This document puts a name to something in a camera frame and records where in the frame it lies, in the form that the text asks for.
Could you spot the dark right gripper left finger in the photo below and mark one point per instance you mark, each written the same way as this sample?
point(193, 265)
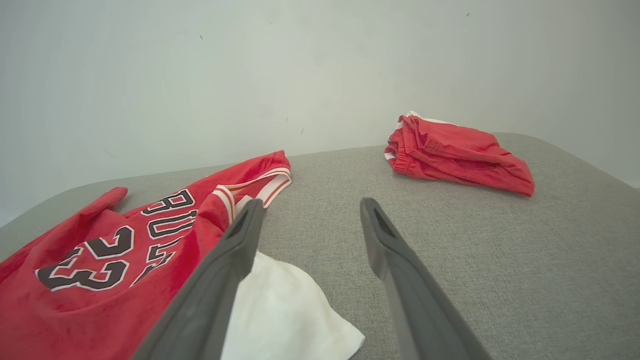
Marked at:
point(210, 300)

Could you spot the red Bulls 23 shorts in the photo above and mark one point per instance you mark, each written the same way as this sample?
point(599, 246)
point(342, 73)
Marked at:
point(460, 155)

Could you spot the red and white Bulls jersey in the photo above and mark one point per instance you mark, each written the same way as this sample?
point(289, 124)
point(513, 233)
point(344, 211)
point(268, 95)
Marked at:
point(100, 300)

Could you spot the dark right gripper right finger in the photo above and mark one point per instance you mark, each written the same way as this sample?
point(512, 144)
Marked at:
point(420, 310)

